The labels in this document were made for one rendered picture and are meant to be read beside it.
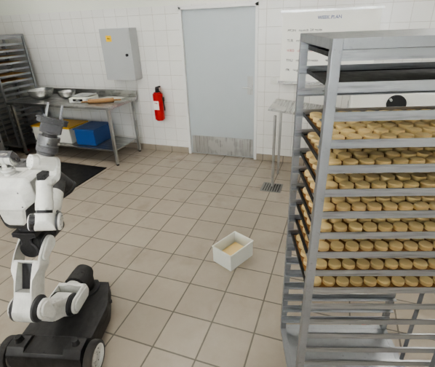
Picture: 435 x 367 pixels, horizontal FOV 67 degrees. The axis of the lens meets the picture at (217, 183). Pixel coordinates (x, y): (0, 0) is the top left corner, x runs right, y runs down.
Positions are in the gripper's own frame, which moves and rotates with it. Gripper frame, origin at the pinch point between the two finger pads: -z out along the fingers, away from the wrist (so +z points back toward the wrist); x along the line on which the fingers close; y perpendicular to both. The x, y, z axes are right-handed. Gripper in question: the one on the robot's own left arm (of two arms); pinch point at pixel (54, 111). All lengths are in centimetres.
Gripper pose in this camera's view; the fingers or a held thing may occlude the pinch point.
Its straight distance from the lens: 158.8
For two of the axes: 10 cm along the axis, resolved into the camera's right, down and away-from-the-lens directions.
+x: -8.6, -1.5, -4.9
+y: -4.4, -2.6, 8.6
